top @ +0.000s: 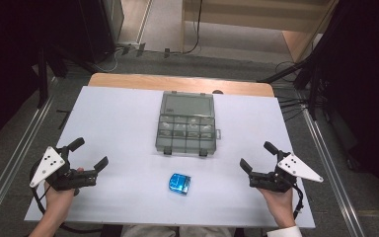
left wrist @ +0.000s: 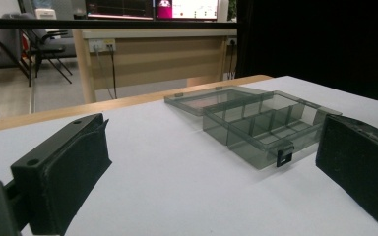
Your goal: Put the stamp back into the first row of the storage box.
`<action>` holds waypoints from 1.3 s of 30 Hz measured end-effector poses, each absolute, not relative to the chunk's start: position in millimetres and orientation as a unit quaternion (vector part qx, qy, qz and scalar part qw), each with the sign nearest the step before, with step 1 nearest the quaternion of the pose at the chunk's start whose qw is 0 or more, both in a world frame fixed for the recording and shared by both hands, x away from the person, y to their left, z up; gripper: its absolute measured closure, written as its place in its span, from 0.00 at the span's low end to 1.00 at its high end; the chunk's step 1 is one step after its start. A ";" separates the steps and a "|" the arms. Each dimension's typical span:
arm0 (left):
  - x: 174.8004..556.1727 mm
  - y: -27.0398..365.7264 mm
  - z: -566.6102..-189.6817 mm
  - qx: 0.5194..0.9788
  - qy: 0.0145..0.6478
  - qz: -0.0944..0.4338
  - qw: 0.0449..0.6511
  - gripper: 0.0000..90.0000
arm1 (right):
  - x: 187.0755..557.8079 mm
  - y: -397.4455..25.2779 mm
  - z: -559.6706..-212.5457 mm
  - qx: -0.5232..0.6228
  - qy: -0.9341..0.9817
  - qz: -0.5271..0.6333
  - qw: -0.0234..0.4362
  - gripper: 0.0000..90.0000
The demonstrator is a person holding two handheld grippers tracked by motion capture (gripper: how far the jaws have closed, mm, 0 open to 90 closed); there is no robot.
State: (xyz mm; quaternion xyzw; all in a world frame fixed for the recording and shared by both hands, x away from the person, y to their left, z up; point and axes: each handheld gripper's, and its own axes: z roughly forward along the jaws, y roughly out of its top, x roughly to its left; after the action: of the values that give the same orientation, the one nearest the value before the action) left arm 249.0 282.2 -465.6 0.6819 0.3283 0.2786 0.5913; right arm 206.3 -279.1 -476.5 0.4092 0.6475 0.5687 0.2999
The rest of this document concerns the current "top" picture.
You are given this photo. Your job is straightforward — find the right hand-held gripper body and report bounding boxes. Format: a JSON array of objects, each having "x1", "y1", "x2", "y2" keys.
[{"x1": 249, "y1": 151, "x2": 325, "y2": 194}]

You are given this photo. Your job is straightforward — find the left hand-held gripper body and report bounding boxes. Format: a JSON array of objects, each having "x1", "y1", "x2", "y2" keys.
[{"x1": 29, "y1": 146, "x2": 99, "y2": 193}]

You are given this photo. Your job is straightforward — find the person's right hand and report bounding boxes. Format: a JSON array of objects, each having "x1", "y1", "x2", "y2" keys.
[{"x1": 259, "y1": 187, "x2": 296, "y2": 229}]

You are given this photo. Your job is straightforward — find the person's left hand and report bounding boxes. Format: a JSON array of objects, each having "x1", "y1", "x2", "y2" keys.
[{"x1": 43, "y1": 167, "x2": 85, "y2": 227}]

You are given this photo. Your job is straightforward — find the white table board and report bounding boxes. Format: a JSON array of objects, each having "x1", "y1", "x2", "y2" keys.
[{"x1": 24, "y1": 85, "x2": 316, "y2": 229}]

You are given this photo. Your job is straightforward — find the blue toy car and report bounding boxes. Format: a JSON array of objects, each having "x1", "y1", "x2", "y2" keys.
[{"x1": 168, "y1": 173, "x2": 192, "y2": 196}]

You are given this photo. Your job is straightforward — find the grey clear plastic organizer box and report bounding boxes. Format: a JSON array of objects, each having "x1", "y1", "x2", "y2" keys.
[{"x1": 155, "y1": 90, "x2": 222, "y2": 157}]

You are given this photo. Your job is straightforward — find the black stand legs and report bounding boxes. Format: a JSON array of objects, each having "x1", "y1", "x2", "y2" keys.
[{"x1": 257, "y1": 48, "x2": 330, "y2": 121}]

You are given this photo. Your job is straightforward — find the person's legs in beige pants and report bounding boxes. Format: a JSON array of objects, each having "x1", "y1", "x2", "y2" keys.
[{"x1": 120, "y1": 224, "x2": 237, "y2": 237}]

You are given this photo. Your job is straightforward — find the wooden table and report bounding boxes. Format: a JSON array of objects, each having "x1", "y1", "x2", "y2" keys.
[{"x1": 88, "y1": 72, "x2": 275, "y2": 99}]

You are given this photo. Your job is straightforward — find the small black floor bracket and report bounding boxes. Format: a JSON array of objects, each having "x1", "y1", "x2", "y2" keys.
[{"x1": 55, "y1": 109, "x2": 72, "y2": 130}]

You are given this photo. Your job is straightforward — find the metal floor rail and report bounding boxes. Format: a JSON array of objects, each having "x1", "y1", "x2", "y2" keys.
[
  {"x1": 0, "y1": 94, "x2": 56, "y2": 229},
  {"x1": 300, "y1": 108, "x2": 367, "y2": 237}
]

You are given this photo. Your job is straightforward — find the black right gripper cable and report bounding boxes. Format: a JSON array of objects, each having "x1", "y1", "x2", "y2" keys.
[{"x1": 291, "y1": 183, "x2": 306, "y2": 220}]

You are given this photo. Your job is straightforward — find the black floor cables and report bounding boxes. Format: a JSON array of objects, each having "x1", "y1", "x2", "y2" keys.
[{"x1": 273, "y1": 60, "x2": 309, "y2": 122}]

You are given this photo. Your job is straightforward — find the black stand post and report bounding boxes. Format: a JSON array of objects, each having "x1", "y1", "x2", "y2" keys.
[{"x1": 37, "y1": 48, "x2": 49, "y2": 110}]

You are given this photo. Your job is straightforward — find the white floor cable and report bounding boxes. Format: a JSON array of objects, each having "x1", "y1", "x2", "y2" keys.
[{"x1": 92, "y1": 48, "x2": 118, "y2": 74}]

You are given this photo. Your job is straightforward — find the black hanging cable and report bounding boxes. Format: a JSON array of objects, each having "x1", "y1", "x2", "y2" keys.
[{"x1": 180, "y1": 0, "x2": 204, "y2": 55}]

